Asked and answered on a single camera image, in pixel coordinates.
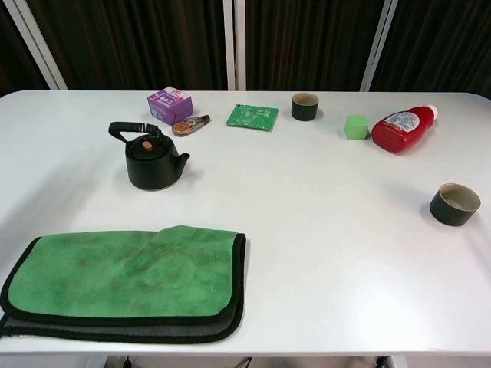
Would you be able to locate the black teapot with handle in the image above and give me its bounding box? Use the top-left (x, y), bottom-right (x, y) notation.
top-left (107, 121), bottom-right (191, 191)

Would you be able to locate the green printed sachet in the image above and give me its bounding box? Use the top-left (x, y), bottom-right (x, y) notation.
top-left (224, 103), bottom-right (280, 133)

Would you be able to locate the brown correction tape dispenser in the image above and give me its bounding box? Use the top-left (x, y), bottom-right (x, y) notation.
top-left (171, 114), bottom-right (211, 138)

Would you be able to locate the small purple carton box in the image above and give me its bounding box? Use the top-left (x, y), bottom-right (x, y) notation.
top-left (147, 87), bottom-right (194, 126)

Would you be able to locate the light green cube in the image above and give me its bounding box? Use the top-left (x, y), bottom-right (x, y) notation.
top-left (344, 114), bottom-right (370, 142)

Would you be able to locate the green towel with black edge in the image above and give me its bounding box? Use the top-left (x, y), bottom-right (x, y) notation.
top-left (0, 225), bottom-right (247, 344)

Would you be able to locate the red ketchup squeeze bottle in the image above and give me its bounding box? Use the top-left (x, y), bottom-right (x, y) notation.
top-left (371, 103), bottom-right (439, 156)

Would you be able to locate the black pleated curtain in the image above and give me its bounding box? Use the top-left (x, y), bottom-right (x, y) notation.
top-left (0, 0), bottom-right (491, 97)

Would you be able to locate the white metal frame post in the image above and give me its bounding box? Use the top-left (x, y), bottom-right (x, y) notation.
top-left (7, 0), bottom-right (68, 91)
top-left (359, 0), bottom-right (398, 93)
top-left (223, 0), bottom-right (247, 92)

